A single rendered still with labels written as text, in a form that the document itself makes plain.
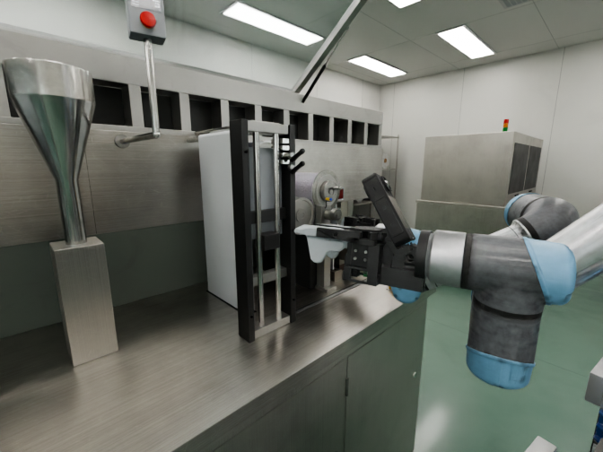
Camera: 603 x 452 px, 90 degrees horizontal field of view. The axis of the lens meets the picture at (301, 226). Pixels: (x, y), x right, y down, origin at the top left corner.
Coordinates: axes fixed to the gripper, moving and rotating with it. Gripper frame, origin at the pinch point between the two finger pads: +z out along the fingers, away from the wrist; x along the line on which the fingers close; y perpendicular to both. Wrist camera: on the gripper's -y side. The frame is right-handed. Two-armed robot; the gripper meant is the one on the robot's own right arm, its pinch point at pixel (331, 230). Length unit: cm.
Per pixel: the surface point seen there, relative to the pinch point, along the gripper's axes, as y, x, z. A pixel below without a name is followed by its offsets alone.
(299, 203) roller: 12.7, 18.9, -1.8
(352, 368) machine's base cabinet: -32.2, 23.5, -28.7
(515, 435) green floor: -109, -80, -56
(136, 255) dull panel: -4, 61, 31
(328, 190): 16.3, 7.1, -4.3
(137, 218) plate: 8, 59, 31
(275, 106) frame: 49, 1, 31
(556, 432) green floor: -109, -97, -70
